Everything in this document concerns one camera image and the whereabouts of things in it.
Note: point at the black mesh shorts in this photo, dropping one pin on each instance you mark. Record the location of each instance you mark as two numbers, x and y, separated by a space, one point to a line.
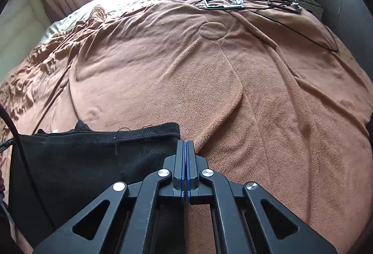
87 155

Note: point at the brown fleece blanket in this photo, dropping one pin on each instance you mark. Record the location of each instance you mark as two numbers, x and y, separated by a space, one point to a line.
204 82

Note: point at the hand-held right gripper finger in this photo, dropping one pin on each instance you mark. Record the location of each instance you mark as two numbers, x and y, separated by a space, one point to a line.
188 172
182 172

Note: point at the black frame device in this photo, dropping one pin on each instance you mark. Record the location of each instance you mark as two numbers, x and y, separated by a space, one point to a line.
224 2
281 3

